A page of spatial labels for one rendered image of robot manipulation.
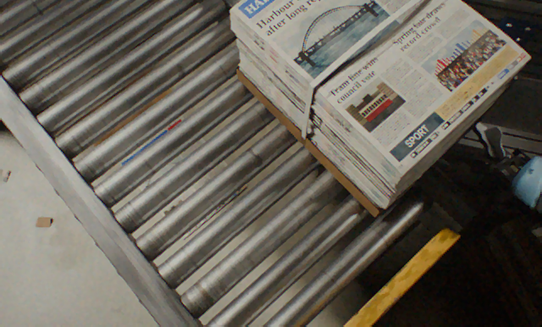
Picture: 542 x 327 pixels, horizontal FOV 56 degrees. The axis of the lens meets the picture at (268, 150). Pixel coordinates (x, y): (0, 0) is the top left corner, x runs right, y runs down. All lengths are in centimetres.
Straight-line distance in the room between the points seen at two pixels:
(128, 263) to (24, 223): 103
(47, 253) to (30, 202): 19
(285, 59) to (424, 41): 21
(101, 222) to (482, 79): 67
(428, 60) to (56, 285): 140
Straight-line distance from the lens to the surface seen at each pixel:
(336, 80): 76
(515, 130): 178
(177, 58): 107
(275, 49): 78
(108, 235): 95
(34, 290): 185
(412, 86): 78
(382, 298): 89
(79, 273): 181
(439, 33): 84
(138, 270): 92
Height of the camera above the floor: 168
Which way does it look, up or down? 68 degrees down
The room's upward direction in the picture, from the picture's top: straight up
